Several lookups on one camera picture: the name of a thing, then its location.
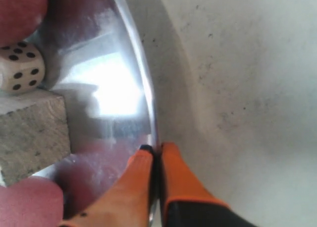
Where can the large round metal plate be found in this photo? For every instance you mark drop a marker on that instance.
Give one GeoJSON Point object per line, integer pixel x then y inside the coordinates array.
{"type": "Point", "coordinates": [96, 61]}

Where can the pale wooden block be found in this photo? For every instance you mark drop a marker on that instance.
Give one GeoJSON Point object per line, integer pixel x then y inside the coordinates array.
{"type": "Point", "coordinates": [33, 134]}

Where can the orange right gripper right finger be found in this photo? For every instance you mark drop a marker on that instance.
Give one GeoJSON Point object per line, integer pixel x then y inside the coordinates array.
{"type": "Point", "coordinates": [185, 202]}

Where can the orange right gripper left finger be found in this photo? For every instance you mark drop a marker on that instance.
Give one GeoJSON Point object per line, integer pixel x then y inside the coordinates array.
{"type": "Point", "coordinates": [126, 203]}

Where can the red toy apple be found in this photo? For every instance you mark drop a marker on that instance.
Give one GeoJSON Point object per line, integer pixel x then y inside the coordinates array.
{"type": "Point", "coordinates": [20, 18]}

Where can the pink toy peach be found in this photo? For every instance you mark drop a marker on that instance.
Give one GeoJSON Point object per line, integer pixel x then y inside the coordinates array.
{"type": "Point", "coordinates": [32, 202]}

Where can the small wooden die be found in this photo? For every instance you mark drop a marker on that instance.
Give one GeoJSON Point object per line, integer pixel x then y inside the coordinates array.
{"type": "Point", "coordinates": [22, 68]}

